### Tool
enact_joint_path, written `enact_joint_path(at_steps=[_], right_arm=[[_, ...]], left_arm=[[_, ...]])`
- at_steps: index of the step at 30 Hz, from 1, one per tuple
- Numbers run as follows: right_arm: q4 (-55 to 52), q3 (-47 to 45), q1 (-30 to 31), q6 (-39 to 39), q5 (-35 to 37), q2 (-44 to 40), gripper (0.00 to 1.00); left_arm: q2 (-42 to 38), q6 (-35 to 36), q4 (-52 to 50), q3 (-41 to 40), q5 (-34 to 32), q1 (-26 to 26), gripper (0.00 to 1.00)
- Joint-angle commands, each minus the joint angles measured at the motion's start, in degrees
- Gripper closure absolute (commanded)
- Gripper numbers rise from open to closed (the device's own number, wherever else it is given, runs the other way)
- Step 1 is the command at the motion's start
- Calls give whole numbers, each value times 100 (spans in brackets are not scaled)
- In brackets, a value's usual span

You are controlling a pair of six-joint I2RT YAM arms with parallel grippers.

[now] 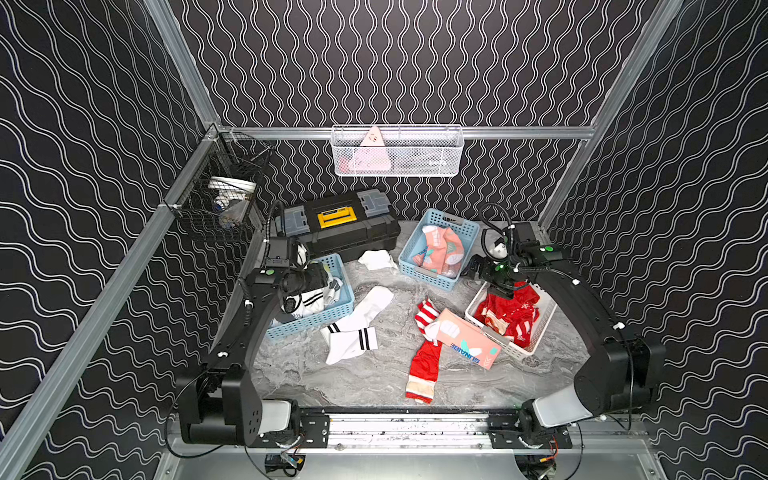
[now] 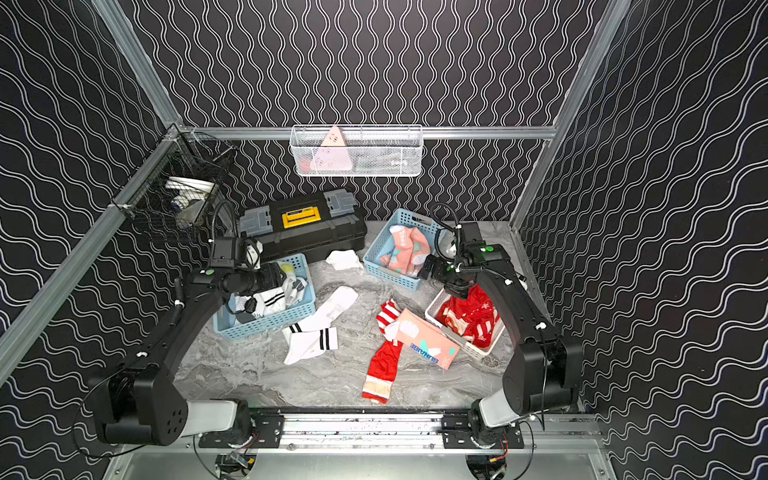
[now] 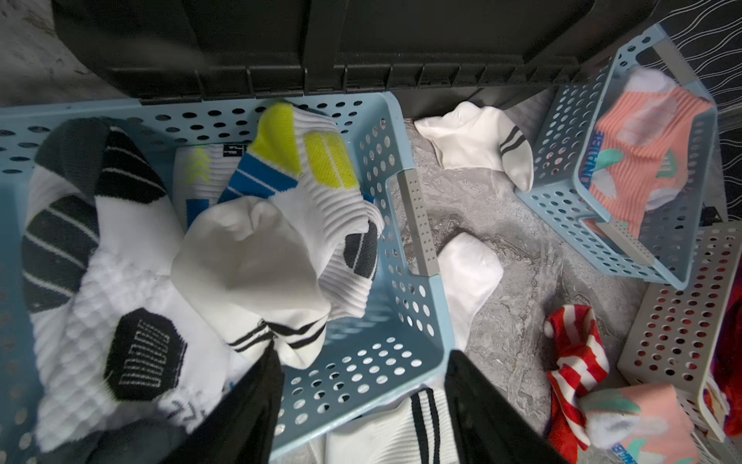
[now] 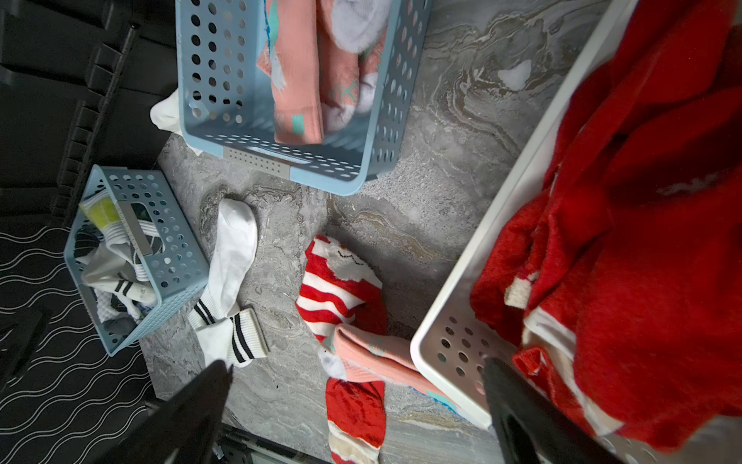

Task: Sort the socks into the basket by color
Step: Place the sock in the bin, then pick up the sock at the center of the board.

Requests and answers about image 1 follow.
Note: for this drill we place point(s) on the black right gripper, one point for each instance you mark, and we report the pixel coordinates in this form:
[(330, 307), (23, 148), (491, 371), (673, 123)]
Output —
[(485, 264)]

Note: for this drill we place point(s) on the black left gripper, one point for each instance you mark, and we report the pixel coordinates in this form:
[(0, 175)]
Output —
[(309, 282)]

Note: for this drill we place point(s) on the red christmas sock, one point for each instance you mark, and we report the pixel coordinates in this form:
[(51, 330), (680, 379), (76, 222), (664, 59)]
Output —
[(512, 317)]

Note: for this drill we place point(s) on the plain white sock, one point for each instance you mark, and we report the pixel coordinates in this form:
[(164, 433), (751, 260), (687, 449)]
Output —
[(375, 260)]

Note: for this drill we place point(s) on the pink sock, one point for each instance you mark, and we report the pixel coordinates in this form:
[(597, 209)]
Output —
[(443, 253), (464, 338)]

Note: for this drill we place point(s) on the red white striped sock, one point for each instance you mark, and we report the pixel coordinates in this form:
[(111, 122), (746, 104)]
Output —
[(424, 369)]

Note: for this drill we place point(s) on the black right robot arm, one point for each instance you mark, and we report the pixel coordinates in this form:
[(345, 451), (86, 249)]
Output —
[(623, 371)]

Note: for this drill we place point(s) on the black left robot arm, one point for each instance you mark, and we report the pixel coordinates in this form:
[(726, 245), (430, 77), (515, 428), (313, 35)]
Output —
[(217, 401)]

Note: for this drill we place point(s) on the light blue left basket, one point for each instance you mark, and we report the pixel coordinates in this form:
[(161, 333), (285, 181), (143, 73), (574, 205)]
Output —
[(335, 265)]

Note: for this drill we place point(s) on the light blue basket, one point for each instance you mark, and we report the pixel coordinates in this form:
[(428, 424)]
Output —
[(466, 230), (335, 265)]

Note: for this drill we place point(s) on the white perforated basket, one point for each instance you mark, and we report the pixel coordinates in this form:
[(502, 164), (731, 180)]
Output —
[(547, 308)]

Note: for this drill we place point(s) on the light blue right basket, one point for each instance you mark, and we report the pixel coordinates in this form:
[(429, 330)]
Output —
[(466, 230)]

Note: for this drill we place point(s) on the black plastic toolbox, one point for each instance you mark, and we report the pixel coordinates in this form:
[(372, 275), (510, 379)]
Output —
[(348, 224)]

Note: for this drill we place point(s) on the pink triangle card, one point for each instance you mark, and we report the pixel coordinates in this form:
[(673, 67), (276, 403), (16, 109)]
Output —
[(372, 155)]

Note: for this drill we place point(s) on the black wire wall basket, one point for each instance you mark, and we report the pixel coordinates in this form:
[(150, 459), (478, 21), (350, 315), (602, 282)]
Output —
[(220, 206)]

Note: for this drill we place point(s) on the clear wall-mounted bin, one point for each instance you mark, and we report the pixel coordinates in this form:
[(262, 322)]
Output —
[(415, 150)]

